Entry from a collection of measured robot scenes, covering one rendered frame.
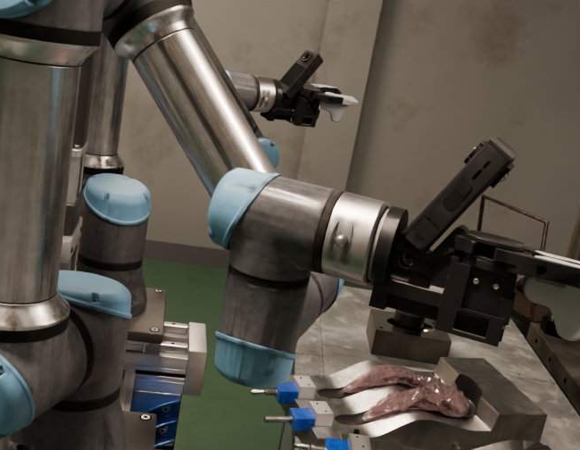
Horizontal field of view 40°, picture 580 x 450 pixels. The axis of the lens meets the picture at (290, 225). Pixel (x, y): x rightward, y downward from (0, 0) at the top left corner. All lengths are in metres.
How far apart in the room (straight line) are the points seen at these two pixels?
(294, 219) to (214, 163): 0.18
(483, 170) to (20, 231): 0.43
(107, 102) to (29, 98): 0.75
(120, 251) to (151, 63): 0.64
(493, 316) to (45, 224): 0.43
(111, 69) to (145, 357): 0.53
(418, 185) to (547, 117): 0.90
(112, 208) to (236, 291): 0.73
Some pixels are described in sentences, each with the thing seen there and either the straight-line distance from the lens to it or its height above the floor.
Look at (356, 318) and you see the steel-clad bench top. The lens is 2.35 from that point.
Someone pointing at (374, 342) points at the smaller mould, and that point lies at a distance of 2.12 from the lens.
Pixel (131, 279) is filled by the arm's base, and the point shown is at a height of 1.11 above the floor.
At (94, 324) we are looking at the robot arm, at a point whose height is 1.24.
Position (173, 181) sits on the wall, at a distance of 4.91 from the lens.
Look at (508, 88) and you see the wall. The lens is 5.19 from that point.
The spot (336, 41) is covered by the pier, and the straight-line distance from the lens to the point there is 4.74.
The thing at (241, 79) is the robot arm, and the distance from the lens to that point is 1.65.
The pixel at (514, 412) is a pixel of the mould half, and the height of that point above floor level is 0.91.
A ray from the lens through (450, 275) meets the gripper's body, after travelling 0.66.
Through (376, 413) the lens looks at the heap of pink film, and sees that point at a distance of 1.66.
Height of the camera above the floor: 1.62
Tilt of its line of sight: 15 degrees down
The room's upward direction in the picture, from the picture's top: 10 degrees clockwise
